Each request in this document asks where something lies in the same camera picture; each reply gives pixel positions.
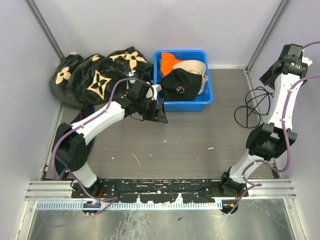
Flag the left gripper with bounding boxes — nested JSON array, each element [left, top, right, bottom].
[[137, 98, 169, 124]]

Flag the black wire hat stand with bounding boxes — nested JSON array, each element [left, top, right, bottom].
[[233, 86, 275, 129]]

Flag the blue plastic bin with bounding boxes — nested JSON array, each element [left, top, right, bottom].
[[153, 49, 214, 112]]

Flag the beige bucket hat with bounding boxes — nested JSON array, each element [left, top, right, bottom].
[[172, 60, 209, 95]]

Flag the black flower-pattern blanket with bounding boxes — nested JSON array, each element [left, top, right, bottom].
[[49, 46, 154, 109]]

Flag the navy cloth with red stripe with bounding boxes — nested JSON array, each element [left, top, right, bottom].
[[54, 104, 95, 176]]

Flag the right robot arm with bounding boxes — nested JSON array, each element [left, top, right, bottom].
[[219, 43, 312, 197]]

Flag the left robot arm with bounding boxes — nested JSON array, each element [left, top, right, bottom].
[[50, 78, 168, 198]]

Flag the black bucket hat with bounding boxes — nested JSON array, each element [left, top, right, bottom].
[[159, 68, 202, 102]]

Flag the orange hat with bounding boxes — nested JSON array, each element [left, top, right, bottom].
[[160, 52, 182, 77]]

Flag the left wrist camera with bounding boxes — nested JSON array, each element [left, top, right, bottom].
[[145, 84, 162, 100]]

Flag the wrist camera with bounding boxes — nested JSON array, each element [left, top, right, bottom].
[[301, 49, 313, 66], [145, 84, 162, 100]]

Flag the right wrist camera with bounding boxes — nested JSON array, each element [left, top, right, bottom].
[[301, 49, 313, 66]]

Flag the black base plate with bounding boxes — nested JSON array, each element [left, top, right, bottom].
[[86, 178, 247, 204]]

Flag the aluminium front rail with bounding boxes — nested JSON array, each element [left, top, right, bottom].
[[25, 178, 297, 200]]

